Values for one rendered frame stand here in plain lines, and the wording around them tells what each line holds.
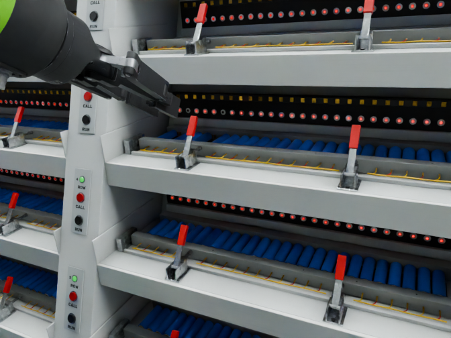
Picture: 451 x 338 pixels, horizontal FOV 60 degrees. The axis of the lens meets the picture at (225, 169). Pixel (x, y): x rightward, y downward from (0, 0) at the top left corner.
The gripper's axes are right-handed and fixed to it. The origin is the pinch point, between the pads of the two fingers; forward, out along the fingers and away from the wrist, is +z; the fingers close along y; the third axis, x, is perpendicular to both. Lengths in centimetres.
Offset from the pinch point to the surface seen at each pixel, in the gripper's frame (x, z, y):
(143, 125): 0.5, 18.5, -15.6
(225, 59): 9.2, 6.9, 6.7
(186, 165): -7.6, 10.1, 1.0
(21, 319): -44, 19, -39
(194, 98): 7.8, 22.8, -7.3
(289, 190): -9.5, 10.1, 18.8
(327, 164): -4.3, 15.9, 22.6
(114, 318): -38.6, 20.9, -15.7
